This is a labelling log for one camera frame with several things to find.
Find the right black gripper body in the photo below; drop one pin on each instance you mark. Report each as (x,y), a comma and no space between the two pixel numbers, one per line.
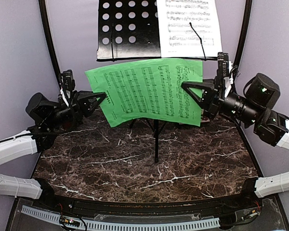
(213,111)

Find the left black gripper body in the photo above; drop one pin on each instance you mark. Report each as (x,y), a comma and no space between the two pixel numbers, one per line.
(80,111)

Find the green sheet music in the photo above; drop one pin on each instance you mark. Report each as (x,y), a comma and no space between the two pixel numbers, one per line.
(148,89)

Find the white sheet music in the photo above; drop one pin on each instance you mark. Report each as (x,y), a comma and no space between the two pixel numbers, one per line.
(188,29)

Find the black music stand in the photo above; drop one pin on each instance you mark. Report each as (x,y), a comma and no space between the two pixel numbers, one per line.
(128,31)

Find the brown wooden metronome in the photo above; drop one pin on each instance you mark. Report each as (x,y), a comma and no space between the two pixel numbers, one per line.
(67,125)

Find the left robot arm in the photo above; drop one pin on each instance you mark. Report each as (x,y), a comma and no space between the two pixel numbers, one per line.
(51,120)

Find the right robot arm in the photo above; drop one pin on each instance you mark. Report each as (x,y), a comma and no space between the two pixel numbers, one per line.
(254,108)

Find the floral square plate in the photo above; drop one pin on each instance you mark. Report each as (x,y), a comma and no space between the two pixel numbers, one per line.
(204,120)

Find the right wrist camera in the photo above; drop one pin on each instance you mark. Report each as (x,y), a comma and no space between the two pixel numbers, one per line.
(224,69)

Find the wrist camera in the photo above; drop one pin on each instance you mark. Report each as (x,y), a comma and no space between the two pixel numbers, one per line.
(67,85)
(224,69)

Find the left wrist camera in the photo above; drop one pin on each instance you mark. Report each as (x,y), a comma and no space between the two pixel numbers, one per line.
(67,85)

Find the black front rail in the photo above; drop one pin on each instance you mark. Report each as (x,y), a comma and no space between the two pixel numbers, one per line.
(223,206)

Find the white slotted cable duct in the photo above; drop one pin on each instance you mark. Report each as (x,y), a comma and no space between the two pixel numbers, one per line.
(119,224)

